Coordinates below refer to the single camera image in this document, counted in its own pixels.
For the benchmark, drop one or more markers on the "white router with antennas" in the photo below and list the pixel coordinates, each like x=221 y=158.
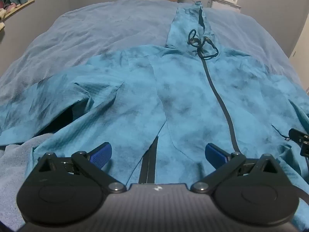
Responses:
x=225 y=2

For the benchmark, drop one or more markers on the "blue fleece blanket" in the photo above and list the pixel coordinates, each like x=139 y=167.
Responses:
x=96 y=29

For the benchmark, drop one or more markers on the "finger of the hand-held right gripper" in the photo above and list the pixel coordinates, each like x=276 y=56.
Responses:
x=298 y=136

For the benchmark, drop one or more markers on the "teal hooded jacket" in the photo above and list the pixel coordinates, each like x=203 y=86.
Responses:
x=181 y=89

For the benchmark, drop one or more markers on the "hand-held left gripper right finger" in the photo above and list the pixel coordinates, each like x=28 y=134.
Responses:
x=214 y=153

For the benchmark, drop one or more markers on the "pink slippers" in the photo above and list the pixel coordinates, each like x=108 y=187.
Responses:
x=10 y=6

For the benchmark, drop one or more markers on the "wooden window sill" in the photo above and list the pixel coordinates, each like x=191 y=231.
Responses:
x=21 y=6

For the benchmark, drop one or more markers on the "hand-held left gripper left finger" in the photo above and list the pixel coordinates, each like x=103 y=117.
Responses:
x=101 y=153

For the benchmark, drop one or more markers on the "cream fluffy slipper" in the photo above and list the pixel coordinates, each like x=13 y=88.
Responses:
x=2 y=13

